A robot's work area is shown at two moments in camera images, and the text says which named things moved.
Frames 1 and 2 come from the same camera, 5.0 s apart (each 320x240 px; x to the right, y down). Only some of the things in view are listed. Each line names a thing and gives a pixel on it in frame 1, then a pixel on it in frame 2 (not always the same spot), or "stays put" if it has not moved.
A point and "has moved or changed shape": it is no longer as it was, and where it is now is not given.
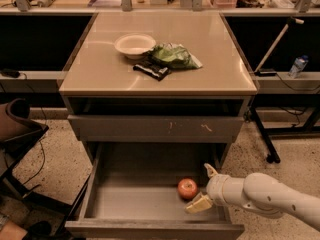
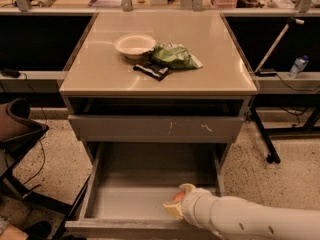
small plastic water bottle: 297,66 stays put
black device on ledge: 10,72 stays put
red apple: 187,188 has moved or changed shape
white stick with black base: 272,46 stays put
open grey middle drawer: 130,191 stays put
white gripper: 217,188 → 190,204
